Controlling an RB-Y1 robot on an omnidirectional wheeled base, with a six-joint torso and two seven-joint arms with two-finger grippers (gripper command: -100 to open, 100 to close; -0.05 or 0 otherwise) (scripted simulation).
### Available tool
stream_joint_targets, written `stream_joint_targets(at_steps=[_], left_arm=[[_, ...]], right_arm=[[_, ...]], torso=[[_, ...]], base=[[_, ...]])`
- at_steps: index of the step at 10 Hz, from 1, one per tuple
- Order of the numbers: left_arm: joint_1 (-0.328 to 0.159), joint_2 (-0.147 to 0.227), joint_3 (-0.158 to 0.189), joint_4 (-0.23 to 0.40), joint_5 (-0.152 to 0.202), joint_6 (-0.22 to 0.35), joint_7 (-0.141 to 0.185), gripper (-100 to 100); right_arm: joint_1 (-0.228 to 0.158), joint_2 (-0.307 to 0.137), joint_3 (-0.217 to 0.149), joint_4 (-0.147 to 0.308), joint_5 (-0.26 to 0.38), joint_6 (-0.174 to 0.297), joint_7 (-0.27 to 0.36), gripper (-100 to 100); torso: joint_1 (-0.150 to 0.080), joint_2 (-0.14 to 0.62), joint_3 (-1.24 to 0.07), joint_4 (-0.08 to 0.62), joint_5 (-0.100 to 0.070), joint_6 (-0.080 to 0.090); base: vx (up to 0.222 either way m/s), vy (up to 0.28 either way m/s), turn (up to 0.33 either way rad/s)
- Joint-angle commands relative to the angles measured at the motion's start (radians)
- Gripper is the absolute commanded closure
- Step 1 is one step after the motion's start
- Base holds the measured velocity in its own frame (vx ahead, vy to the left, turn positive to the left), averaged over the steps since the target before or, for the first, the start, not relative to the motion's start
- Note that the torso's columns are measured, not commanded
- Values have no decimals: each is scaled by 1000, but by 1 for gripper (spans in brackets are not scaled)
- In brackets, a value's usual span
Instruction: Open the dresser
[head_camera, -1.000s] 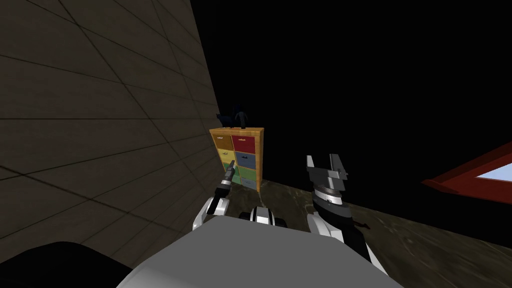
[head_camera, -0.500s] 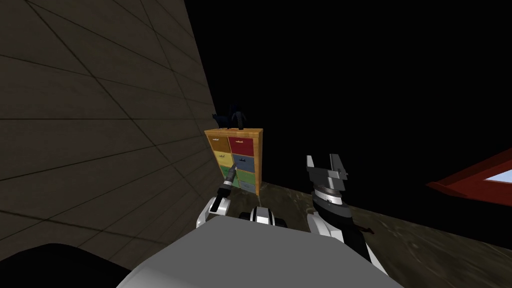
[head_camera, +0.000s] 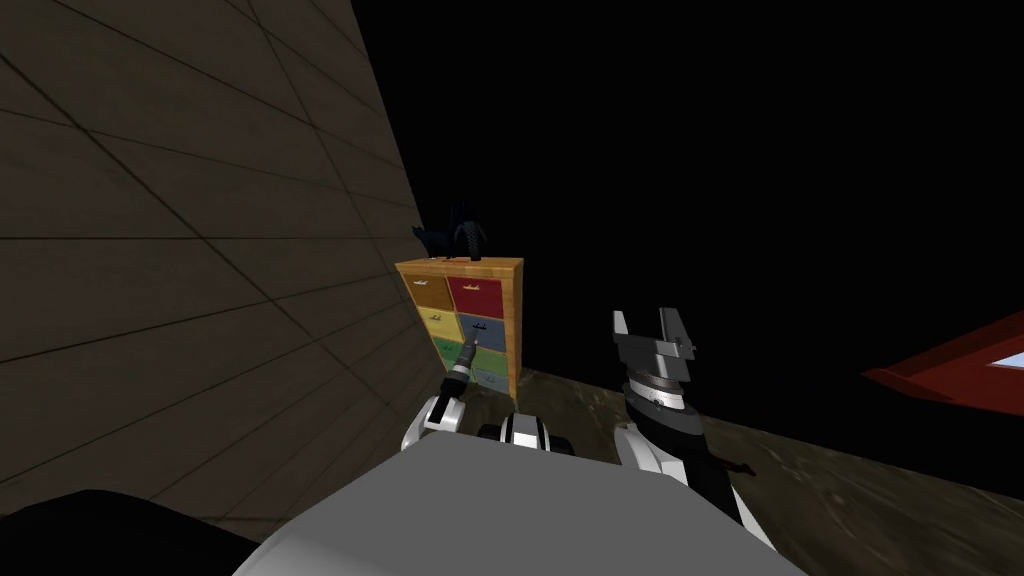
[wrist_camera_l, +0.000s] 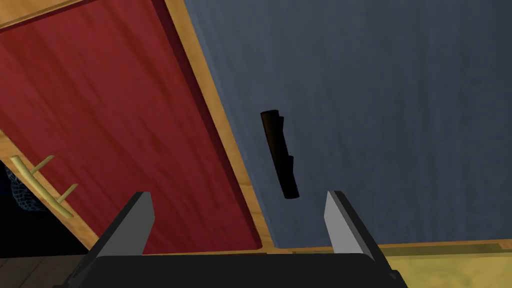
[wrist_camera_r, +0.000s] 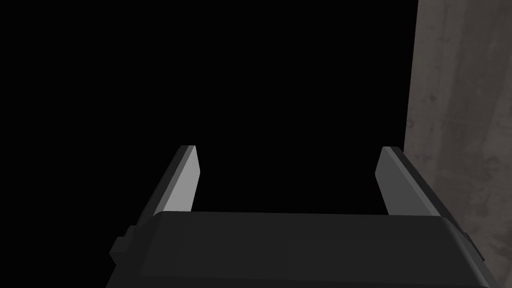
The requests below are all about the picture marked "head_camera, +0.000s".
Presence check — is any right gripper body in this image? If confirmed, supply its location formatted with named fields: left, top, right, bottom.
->
left=615, top=334, right=697, bottom=386

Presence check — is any grey-blue drawer front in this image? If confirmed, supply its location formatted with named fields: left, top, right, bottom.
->
left=456, top=313, right=509, bottom=354

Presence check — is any wooden chest with coloured drawers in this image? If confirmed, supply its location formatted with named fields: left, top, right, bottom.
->
left=395, top=203, right=526, bottom=401

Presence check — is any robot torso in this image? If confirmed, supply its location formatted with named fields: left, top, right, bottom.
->
left=231, top=412, right=804, bottom=576

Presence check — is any red furniture piece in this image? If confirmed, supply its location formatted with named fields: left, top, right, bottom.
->
left=859, top=310, right=1024, bottom=418

